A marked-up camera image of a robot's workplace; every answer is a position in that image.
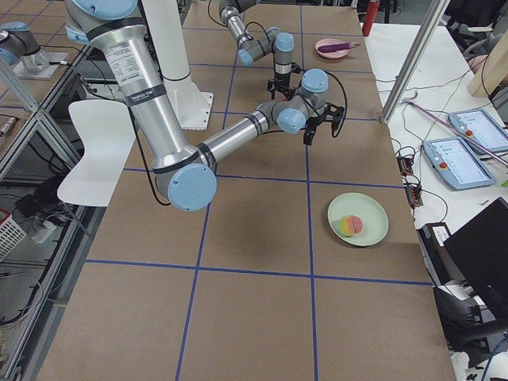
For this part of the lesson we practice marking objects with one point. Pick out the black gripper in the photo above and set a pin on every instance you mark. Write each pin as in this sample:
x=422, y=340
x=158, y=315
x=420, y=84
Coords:
x=281, y=82
x=314, y=124

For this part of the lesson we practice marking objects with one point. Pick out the purple eggplant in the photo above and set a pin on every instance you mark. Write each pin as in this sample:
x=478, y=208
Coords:
x=331, y=48

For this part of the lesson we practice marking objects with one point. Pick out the pink green peach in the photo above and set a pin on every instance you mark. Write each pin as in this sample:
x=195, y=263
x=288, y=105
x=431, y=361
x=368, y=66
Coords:
x=350, y=225

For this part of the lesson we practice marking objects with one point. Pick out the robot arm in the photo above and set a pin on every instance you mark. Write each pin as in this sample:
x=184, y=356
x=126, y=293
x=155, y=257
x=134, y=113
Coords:
x=258, y=35
x=144, y=47

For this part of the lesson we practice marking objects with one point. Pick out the pink plate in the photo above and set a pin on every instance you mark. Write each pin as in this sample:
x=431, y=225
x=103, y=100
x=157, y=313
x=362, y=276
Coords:
x=332, y=56

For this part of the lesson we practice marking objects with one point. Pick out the metal rod white stand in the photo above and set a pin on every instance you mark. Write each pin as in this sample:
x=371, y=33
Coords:
x=427, y=113

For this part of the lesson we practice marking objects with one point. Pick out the orange black relay module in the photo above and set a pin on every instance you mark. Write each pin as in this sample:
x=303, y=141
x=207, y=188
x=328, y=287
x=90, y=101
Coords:
x=405, y=164

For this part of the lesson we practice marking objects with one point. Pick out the light green plate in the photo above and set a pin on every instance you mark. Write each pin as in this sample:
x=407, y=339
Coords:
x=374, y=216

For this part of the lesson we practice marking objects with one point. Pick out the red cylinder bottle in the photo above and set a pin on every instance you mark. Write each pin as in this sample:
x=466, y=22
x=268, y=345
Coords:
x=369, y=18

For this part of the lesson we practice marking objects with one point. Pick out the teach pendant near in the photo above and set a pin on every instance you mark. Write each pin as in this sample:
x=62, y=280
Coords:
x=456, y=164

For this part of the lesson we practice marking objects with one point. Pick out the teach pendant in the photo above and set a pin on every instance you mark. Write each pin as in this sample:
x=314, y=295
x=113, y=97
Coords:
x=479, y=126
x=456, y=164

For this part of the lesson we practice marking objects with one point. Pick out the teach pendant far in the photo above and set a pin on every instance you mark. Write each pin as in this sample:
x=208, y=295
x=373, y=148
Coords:
x=479, y=126

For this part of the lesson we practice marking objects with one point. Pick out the white plastic chair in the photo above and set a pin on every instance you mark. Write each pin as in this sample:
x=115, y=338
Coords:
x=106, y=131

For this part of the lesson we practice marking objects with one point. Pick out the black laptop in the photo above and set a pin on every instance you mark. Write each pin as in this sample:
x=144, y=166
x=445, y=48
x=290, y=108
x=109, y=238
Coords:
x=479, y=250

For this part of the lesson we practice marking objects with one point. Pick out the white mesh basket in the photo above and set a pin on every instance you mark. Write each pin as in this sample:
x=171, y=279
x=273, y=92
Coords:
x=11, y=234

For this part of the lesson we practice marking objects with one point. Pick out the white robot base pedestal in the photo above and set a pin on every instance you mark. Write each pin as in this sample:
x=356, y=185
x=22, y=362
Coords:
x=192, y=107

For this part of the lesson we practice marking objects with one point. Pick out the aluminium frame post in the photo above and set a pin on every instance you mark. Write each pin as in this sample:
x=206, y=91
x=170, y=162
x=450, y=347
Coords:
x=431, y=20

